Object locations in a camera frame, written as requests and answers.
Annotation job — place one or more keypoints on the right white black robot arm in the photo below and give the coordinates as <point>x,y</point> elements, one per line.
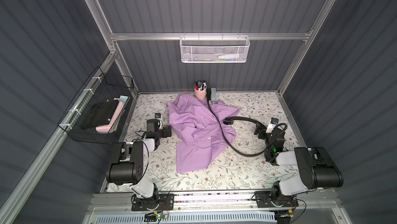
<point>316,169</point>

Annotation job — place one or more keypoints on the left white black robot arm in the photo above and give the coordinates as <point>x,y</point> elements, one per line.
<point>127,166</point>

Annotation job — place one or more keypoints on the small green circuit board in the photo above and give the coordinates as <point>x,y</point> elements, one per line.
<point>155,217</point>

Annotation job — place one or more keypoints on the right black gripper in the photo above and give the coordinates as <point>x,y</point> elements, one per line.
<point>260,131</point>

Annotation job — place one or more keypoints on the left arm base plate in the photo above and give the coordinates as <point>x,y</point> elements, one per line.
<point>156,203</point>

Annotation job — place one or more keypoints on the white wire mesh basket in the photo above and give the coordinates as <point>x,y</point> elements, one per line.
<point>206,49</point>

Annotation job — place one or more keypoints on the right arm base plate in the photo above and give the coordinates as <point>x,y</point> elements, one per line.
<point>265,199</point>

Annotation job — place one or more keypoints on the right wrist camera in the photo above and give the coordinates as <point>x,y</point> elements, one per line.
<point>272,124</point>

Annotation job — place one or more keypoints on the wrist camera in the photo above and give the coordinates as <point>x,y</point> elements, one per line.
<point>158,117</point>
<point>272,124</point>

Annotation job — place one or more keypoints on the black wire wall basket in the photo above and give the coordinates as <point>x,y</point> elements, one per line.
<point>102,86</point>

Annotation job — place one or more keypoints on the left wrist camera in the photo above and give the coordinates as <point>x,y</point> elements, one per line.
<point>158,117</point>

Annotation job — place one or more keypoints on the white tube in basket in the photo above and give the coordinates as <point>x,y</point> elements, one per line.
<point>229,56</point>

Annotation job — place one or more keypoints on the pink handled tool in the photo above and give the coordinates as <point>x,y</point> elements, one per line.
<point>113,110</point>

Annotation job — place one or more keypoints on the light blue stapler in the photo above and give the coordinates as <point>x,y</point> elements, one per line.
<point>213,96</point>

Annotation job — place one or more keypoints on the pink pen cup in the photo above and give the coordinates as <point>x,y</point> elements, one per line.
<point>200,92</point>

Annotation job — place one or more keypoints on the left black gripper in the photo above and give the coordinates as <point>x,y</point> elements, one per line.
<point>166,131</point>

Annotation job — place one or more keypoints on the purple trousers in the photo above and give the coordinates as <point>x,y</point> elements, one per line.
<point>201,135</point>

